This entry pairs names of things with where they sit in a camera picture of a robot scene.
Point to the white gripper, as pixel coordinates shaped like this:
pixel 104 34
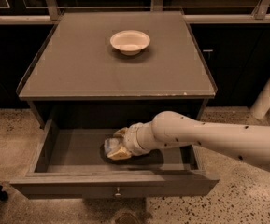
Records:
pixel 131 140

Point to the blue plastic bottle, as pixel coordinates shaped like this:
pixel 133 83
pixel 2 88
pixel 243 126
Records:
pixel 112 148

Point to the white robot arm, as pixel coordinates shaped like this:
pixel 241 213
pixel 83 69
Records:
pixel 168 129

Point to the small metal drawer knob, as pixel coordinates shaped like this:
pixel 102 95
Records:
pixel 117 194

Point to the open grey top drawer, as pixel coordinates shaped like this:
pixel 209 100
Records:
pixel 71 163

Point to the grey cabinet with counter top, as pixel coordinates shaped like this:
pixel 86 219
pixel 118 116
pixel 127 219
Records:
pixel 81 81

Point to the white bowl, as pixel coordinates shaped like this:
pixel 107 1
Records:
pixel 130 42

